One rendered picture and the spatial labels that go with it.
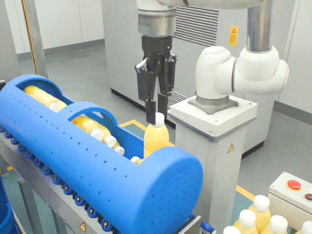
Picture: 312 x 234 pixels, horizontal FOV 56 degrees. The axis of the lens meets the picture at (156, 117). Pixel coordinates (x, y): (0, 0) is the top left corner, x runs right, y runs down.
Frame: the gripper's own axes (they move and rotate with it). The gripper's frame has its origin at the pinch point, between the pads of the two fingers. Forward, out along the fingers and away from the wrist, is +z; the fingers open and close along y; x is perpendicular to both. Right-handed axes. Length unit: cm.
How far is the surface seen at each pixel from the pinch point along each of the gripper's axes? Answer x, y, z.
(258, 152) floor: -45, -188, 132
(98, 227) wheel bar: -8.9, 17.4, 39.1
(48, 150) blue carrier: -29.3, 19.6, 18.4
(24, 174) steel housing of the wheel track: -61, 20, 46
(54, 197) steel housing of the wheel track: -36, 19, 43
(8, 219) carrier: -66, 30, 70
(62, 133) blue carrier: -25.8, 15.8, 12.2
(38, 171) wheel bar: -49, 18, 39
